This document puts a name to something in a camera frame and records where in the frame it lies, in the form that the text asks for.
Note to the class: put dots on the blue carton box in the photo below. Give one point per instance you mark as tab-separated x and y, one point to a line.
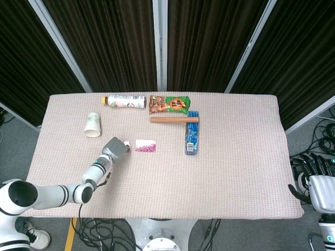
192	136

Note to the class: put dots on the white paper cup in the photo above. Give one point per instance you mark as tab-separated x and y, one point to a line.
93	125

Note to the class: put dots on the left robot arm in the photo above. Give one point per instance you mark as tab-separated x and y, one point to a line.
49	194

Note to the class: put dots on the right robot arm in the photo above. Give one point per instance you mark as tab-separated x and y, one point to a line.
328	232

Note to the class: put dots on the white partition post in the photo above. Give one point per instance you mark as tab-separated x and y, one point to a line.
60	44
251	44
160	44

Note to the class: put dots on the yellow floor tape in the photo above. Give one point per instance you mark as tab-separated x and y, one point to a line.
70	235

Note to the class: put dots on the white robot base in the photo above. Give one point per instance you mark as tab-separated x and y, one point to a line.
162	235

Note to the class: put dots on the white sneaker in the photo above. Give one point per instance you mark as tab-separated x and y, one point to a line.
39	236

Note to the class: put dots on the brown wooden rod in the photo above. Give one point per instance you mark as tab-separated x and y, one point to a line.
172	119

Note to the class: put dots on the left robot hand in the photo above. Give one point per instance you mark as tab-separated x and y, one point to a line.
113	149

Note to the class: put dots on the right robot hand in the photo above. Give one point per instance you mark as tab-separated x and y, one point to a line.
323	193

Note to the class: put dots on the dark corrugated partition panel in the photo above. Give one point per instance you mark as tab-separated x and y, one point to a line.
110	47
26	65
301	65
209	47

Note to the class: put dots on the green orange snack bag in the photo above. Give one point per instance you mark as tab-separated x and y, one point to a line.
170	104

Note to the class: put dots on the pink patterned square pouch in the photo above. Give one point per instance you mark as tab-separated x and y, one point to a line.
145	146

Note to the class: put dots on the white drink bottle yellow cap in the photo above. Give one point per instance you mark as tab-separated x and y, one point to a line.
123	101

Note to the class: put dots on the pinkish woven tablecloth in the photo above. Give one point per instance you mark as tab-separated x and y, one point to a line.
209	170

